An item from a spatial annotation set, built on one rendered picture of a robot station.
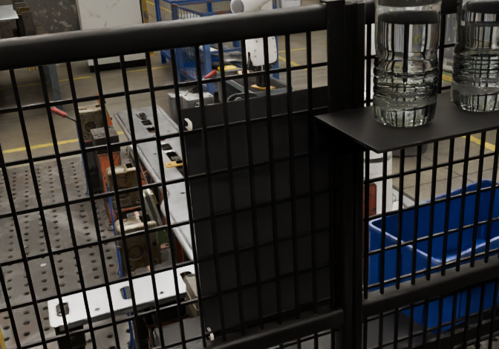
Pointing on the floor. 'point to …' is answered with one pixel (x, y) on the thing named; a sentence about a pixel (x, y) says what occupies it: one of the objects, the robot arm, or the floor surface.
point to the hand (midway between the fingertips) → (262, 79)
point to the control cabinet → (108, 10)
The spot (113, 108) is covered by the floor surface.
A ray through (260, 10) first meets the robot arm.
